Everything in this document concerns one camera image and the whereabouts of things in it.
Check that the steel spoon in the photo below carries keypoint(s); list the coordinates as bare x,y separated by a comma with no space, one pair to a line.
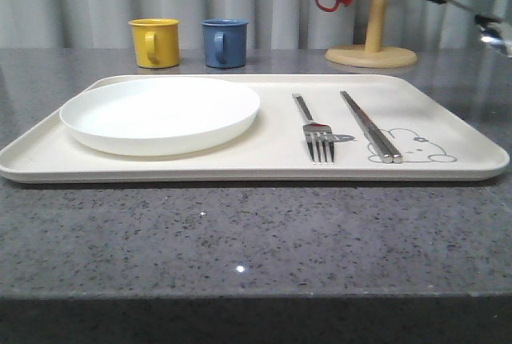
494,31

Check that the steel fork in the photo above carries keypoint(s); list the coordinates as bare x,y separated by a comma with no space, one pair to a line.
318,137

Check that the white round plate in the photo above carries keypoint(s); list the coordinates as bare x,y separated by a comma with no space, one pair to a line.
160,116

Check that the wooden mug tree stand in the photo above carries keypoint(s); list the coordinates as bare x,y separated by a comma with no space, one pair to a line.
373,54

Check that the cream rabbit serving tray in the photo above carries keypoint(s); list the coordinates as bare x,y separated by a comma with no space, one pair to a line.
435,144

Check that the blue enamel mug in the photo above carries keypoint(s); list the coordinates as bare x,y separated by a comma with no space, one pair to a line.
225,42

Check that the yellow enamel mug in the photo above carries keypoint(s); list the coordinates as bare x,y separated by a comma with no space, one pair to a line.
156,42

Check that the grey curtain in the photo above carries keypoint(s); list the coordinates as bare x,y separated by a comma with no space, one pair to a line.
273,24

